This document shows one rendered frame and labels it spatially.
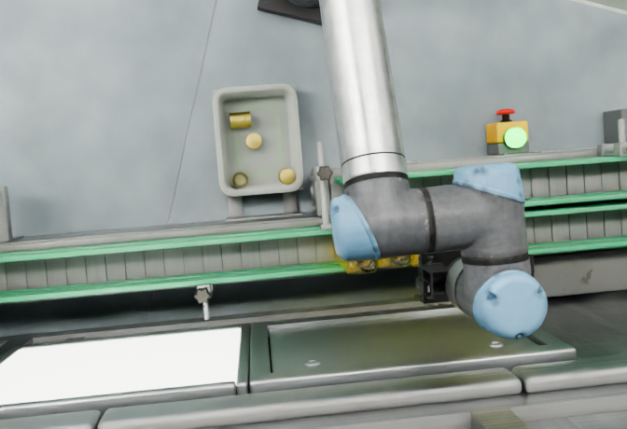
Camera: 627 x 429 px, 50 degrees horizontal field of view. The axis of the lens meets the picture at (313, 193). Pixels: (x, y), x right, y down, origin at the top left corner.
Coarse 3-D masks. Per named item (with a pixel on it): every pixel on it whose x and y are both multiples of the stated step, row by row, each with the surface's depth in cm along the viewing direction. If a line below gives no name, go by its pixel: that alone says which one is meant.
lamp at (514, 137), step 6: (510, 132) 142; (516, 132) 142; (522, 132) 143; (504, 138) 144; (510, 138) 142; (516, 138) 142; (522, 138) 142; (510, 144) 143; (516, 144) 143; (522, 144) 143
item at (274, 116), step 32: (224, 96) 141; (256, 96) 144; (288, 96) 142; (224, 128) 144; (256, 128) 146; (288, 128) 146; (224, 160) 141; (256, 160) 146; (288, 160) 147; (224, 192) 139; (256, 192) 139
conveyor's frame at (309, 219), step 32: (416, 160) 140; (448, 160) 139; (480, 160) 139; (512, 160) 140; (544, 160) 140; (192, 224) 142; (224, 224) 136; (256, 224) 136; (288, 224) 136; (160, 288) 135
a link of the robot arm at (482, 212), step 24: (480, 168) 75; (504, 168) 74; (432, 192) 75; (456, 192) 75; (480, 192) 74; (504, 192) 74; (456, 216) 74; (480, 216) 74; (504, 216) 74; (456, 240) 74; (480, 240) 75; (504, 240) 74; (480, 264) 75; (504, 264) 74
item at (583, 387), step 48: (48, 336) 142; (96, 336) 142; (576, 336) 117; (624, 336) 115; (384, 384) 90; (432, 384) 89; (480, 384) 88; (528, 384) 89; (576, 384) 89; (624, 384) 89
